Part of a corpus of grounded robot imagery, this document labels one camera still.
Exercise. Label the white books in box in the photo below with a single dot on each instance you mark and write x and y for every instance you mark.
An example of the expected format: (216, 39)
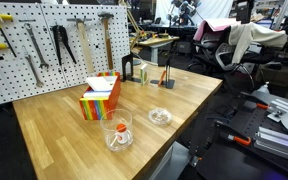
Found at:
(100, 87)

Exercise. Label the rainbow striped orange box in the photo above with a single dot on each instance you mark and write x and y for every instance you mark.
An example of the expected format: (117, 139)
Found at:
(97, 108)

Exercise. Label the black metal bookend front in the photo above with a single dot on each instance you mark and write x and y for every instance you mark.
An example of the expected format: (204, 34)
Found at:
(165, 79)

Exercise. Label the black metal bookend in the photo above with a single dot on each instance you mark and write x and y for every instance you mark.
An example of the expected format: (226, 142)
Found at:
(127, 69)
(165, 79)

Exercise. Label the clear glass lid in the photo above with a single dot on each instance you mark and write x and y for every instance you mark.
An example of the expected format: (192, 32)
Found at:
(160, 116)

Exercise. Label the black metal bookend rear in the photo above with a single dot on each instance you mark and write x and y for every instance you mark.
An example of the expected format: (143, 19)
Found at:
(127, 69)

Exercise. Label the clear glass cup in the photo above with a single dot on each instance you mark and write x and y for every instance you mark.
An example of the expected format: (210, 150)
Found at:
(109, 129)

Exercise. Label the small orange capped bottle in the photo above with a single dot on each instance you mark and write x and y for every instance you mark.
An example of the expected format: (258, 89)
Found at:
(122, 133)

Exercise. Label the wooden desk lamp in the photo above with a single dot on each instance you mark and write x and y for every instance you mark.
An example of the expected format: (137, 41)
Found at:
(139, 34)

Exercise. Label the black office chair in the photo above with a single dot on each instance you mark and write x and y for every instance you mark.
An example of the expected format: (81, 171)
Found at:
(215, 54)

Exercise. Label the steel head wooden hammer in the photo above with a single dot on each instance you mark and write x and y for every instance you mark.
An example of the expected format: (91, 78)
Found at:
(105, 16)

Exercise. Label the black pliers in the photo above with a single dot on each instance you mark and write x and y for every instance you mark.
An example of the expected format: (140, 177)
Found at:
(60, 36)

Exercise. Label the short silver wrench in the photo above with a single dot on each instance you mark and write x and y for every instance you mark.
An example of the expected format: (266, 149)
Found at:
(28, 57)

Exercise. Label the beige jacket on chair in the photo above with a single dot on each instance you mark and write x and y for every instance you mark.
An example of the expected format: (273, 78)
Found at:
(244, 34)

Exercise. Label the white pegboard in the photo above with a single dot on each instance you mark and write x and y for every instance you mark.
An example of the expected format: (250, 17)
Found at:
(16, 77)

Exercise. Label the long silver wrench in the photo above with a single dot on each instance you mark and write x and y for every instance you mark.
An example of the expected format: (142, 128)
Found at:
(29, 29)

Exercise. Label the aluminium extrusion bars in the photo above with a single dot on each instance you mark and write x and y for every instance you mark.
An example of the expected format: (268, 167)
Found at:
(272, 141)

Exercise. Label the wooden mallet light handle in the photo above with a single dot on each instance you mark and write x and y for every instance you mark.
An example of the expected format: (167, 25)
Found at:
(84, 43)

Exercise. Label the orange handled tool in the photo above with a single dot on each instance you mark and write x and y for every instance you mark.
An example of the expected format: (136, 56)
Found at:
(231, 134)

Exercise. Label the yellow T-handle hex key upper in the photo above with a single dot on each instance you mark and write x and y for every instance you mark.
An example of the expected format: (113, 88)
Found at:
(4, 17)

